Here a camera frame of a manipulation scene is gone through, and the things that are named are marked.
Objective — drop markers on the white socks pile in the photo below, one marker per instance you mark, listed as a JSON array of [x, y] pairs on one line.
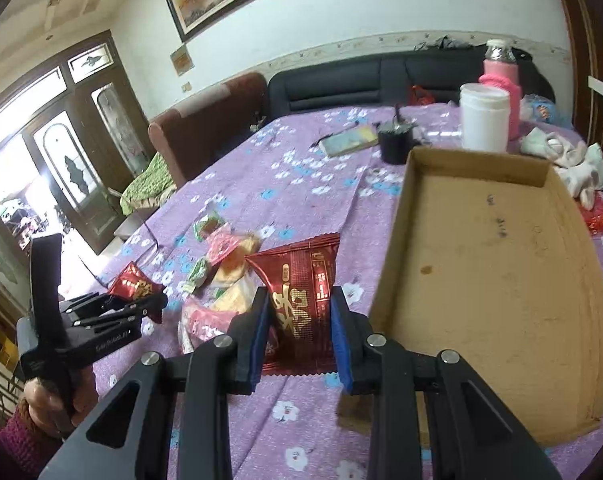
[[580, 167]]

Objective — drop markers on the black leather sofa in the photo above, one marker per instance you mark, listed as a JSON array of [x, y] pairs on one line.
[[378, 79]]

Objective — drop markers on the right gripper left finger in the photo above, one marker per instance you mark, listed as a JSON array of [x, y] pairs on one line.
[[127, 435]]

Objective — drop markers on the yellow blue book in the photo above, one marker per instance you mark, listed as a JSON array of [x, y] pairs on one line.
[[349, 141]]

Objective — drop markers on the white plastic jar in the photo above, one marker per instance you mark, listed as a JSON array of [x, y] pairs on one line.
[[485, 118]]

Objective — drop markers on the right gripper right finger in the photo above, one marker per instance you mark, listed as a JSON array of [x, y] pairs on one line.
[[472, 434]]

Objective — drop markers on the beige biscuit packet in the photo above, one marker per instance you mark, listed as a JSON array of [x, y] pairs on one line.
[[234, 266]]

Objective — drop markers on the cardboard tray box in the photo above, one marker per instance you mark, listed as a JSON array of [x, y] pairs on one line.
[[488, 255]]

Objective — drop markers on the small red candy packet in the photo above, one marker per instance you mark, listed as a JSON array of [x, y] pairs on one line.
[[133, 293]]

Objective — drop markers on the pink sleeved thermos bottle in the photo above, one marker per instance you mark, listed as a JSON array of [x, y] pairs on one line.
[[501, 71]]

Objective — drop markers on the purple floral tablecloth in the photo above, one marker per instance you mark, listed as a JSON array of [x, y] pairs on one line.
[[279, 186]]

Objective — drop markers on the green blanket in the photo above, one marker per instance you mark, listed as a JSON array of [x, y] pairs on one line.
[[150, 189]]

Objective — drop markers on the left hand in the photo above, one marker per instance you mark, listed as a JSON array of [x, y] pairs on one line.
[[47, 410]]

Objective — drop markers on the black cup with tool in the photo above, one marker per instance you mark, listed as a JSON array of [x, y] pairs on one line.
[[395, 138]]

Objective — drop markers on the brown armchair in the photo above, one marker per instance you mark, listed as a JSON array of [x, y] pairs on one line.
[[194, 133]]

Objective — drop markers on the large dark red snack packet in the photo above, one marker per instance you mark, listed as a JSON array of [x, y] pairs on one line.
[[299, 278]]

